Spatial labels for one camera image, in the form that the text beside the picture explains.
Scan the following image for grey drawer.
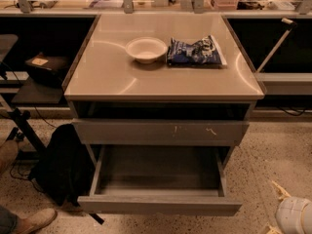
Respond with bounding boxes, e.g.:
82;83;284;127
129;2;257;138
78;145;242;216
73;119;249;146

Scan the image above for black tripod stand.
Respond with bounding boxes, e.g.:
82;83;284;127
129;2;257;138
8;108;46;158

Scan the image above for white leaning stick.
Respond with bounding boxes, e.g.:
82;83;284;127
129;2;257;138
256;18;296;73

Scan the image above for white bowl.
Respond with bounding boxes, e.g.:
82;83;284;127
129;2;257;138
125;37;168;64

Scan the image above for blue chip bag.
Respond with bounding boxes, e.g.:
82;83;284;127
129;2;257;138
167;35;227;66

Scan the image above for blue jeans leg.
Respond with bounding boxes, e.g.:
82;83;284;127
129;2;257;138
0;206;18;234

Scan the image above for person knee brown trousers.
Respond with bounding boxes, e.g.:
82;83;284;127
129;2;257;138
0;140;19;175

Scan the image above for grey drawer cabinet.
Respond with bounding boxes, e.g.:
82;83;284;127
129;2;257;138
61;13;267;168

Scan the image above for black backpack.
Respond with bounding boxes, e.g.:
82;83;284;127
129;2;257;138
28;124;95;207

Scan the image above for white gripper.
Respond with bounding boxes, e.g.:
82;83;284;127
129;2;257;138
262;180;312;234

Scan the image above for tan shoe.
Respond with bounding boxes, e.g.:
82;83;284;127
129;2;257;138
12;208;58;234

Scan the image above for black box with label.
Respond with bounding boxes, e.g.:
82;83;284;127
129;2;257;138
24;53;70;88

